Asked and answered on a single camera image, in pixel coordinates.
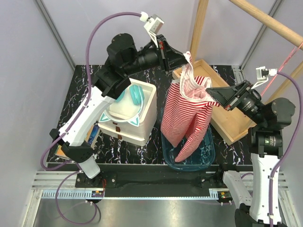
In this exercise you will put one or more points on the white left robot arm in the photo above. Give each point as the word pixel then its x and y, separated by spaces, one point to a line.
pixel 106 86

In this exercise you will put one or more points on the teal cat ear headphones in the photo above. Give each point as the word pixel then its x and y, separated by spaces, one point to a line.
pixel 127 108

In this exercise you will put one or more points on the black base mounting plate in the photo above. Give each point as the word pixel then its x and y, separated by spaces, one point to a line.
pixel 146 182

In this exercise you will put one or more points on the colourful picture book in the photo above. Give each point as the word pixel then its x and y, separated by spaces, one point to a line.
pixel 90 138

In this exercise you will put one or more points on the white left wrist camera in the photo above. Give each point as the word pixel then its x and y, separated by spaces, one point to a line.
pixel 152 25

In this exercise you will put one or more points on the red white striped tank top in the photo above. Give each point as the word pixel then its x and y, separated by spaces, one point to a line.
pixel 188 110

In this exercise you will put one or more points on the pink wire hanger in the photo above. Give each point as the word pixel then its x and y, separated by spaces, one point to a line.
pixel 291 54

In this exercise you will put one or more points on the white foam box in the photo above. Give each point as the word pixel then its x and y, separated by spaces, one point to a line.
pixel 136 135

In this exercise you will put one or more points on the wooden clothes rack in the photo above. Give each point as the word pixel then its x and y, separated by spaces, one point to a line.
pixel 230 39

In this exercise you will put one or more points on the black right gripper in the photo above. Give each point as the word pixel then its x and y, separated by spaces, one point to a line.
pixel 227 96

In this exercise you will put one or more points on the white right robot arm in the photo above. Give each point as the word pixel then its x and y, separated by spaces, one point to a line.
pixel 260 208

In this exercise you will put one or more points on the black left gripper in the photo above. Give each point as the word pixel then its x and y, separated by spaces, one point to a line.
pixel 169 57

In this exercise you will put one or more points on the teal transparent plastic bin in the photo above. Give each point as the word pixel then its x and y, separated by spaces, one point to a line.
pixel 200 159

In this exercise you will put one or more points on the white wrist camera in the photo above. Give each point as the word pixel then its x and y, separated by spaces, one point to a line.
pixel 152 25
pixel 263 74

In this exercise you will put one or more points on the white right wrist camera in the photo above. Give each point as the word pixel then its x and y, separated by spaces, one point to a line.
pixel 263 74

